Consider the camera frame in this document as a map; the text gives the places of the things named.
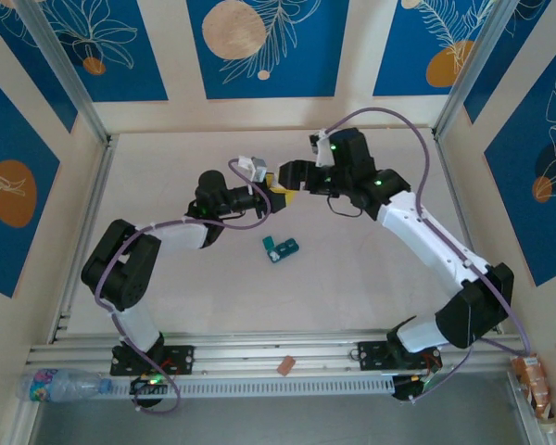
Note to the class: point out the black electronics board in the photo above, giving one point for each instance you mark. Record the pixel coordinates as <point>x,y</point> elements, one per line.
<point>143,388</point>
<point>403,390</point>

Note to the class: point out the teal pill organizer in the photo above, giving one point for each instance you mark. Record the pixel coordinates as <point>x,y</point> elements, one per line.
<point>285,248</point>

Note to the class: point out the orange snack packet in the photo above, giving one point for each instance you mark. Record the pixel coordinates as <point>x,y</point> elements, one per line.
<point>533,380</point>

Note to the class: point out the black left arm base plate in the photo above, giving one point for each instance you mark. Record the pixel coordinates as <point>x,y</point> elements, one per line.
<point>183,359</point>

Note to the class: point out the aluminium floor rail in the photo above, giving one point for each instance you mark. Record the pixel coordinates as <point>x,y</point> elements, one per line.
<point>521,408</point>
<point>23,426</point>

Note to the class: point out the aluminium frame post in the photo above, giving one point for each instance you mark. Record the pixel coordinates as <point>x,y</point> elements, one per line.
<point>477,60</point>
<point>60,60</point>

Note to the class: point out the yellow pill container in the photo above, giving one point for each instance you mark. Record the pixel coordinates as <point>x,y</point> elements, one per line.
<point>291,194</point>

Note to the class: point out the black left electronics board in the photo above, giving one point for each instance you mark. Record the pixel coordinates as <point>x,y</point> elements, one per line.
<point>143,388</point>

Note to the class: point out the clear plastic water bottle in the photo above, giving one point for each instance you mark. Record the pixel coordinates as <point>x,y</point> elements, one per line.
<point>65,387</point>

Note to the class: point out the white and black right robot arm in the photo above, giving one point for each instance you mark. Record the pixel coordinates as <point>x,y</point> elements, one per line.
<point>426,236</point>

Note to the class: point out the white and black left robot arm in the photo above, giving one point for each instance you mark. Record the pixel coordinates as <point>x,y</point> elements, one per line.
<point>180,234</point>

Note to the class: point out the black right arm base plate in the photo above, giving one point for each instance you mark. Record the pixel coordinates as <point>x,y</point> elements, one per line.
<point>370,357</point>

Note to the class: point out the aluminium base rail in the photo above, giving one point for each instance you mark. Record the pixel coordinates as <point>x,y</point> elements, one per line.
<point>259,352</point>

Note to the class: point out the aluminium side rail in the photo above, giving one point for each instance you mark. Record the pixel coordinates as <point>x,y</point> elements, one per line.
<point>95,199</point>
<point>463,222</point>

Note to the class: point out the small brown block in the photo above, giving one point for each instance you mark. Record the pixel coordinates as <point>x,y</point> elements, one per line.
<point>285,366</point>

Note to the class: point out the black right electronics board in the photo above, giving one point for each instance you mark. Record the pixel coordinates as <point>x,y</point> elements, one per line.
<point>403,390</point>

